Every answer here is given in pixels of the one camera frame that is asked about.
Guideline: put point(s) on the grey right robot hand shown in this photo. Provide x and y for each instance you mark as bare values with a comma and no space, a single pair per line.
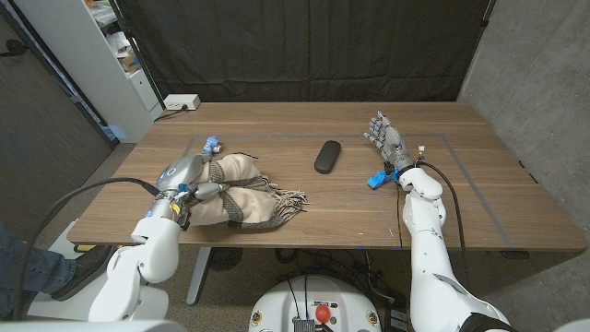
389,138

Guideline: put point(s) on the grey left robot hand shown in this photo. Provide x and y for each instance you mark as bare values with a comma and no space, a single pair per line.
182,170

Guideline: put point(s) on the beige plaid fringed scarf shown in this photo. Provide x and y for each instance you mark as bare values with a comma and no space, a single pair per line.
249,203

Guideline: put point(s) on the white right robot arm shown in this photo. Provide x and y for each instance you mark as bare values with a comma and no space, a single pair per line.
431,267

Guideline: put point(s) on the blue lego piece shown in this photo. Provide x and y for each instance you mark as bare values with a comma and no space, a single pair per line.
378,180

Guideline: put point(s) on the black glasses case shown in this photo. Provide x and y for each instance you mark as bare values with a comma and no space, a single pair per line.
327,157

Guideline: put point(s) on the small light blue toy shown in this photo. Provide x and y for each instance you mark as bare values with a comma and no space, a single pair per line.
212,145

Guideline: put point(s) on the white power strip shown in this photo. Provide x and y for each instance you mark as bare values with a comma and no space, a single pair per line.
180,101

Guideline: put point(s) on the black round floor object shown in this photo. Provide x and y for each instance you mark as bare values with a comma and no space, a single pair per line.
225,258

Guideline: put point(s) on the grey table leg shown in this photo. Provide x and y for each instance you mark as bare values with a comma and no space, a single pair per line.
198,276

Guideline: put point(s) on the cardboard box on shelf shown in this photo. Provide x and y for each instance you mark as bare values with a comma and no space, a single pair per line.
129,62

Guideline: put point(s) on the black curtain backdrop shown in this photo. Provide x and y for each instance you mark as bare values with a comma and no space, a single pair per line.
304,50

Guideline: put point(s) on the person's dark shoe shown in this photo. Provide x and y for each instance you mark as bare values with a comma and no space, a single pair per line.
80,274

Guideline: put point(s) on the white shelf cabinet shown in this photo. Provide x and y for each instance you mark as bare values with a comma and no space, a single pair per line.
87,60

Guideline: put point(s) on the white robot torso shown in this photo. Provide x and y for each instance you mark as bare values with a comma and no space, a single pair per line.
286,304

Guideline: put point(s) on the person's leg in jeans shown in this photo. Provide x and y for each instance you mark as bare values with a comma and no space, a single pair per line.
37,276

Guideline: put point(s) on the black floor power strip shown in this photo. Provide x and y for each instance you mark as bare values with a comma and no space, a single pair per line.
396,318

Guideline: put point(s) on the red emergency stop button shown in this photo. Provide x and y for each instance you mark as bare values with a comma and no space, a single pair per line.
322,313

